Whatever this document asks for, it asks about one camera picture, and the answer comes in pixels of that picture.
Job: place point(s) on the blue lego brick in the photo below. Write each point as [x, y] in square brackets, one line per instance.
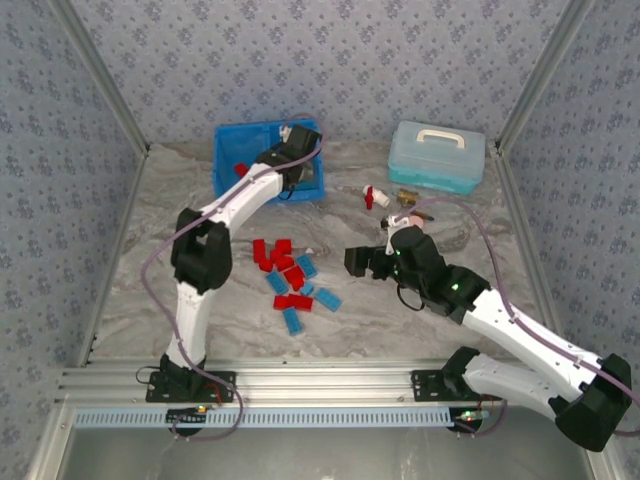
[307, 288]
[306, 265]
[328, 299]
[276, 282]
[293, 320]

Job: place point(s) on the red lego brick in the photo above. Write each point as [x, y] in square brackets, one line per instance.
[298, 284]
[241, 170]
[263, 265]
[276, 255]
[300, 302]
[258, 250]
[293, 273]
[285, 263]
[281, 301]
[283, 245]

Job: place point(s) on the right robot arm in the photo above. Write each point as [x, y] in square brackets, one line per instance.
[530, 335]

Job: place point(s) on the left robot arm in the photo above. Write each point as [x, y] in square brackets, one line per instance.
[200, 255]

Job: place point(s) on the pink round disc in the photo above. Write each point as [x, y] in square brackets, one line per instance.
[416, 219]

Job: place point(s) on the brass pipe fitting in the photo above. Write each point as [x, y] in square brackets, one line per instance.
[406, 196]

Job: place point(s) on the blue plastic bin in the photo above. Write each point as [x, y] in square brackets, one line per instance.
[225, 150]

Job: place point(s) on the clear teal storage box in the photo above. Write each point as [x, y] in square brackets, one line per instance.
[430, 165]

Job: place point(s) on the aluminium side rail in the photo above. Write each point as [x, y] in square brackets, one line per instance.
[515, 200]
[120, 235]

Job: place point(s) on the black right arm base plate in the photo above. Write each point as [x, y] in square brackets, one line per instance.
[425, 387]

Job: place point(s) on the wide aluminium base rail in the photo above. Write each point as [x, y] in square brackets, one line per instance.
[320, 385]

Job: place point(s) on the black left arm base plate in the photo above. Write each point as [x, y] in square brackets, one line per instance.
[220, 382]

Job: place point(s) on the aluminium frame post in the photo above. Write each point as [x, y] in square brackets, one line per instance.
[103, 75]
[543, 75]

